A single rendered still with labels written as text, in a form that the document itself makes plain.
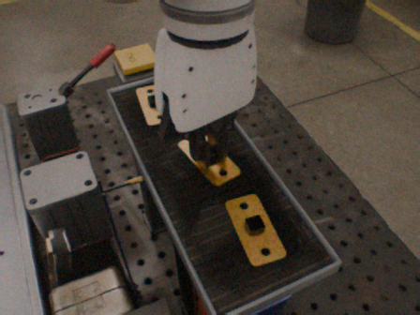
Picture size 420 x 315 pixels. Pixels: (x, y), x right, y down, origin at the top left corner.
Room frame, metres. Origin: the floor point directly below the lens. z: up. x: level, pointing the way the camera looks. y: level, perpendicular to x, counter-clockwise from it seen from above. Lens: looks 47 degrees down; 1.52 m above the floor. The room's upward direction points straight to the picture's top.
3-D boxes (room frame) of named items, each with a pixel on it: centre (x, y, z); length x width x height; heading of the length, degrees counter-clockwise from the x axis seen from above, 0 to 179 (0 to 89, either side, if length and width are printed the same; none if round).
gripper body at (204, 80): (0.33, 0.00, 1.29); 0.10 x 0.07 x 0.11; 125
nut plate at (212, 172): (0.33, 0.00, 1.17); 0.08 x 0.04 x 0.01; 35
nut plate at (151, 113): (0.44, 0.08, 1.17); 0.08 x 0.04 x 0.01; 20
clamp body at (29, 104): (0.58, 0.31, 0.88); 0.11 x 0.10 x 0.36; 115
